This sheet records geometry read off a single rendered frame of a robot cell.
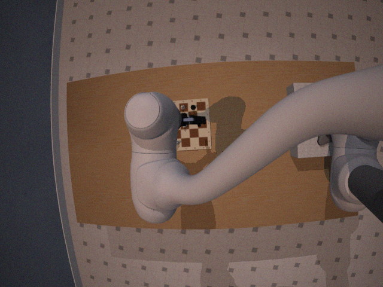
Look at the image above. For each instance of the brown and cream chessboard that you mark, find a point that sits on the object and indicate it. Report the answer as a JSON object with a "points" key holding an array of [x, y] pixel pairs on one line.
{"points": [[194, 137]]}

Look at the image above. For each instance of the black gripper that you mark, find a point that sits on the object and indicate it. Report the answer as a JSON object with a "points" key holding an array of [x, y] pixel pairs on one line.
{"points": [[193, 120]]}

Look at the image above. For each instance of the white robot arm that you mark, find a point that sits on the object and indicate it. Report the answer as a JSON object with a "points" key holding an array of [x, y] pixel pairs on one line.
{"points": [[350, 104]]}

